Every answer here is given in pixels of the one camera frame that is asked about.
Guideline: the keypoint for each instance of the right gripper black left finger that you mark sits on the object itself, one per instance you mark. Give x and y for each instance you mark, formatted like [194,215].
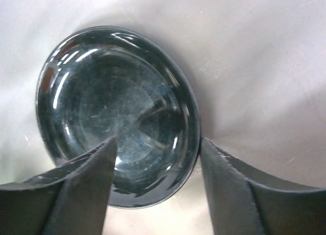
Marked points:
[69,199]

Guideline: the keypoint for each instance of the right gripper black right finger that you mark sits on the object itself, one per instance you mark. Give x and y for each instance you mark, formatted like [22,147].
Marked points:
[245,200]

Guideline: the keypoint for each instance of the black round plate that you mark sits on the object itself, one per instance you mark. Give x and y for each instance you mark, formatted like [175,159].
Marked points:
[110,82]

